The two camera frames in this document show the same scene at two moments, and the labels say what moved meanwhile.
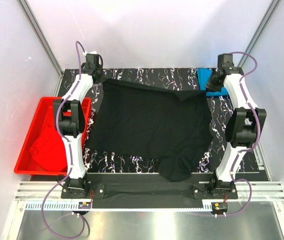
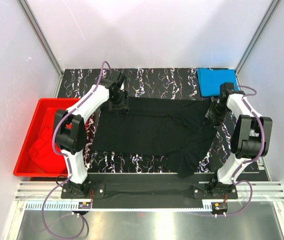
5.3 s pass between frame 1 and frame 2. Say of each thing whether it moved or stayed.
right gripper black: moved
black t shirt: moved
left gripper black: moved
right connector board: stayed
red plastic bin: stayed
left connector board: stayed
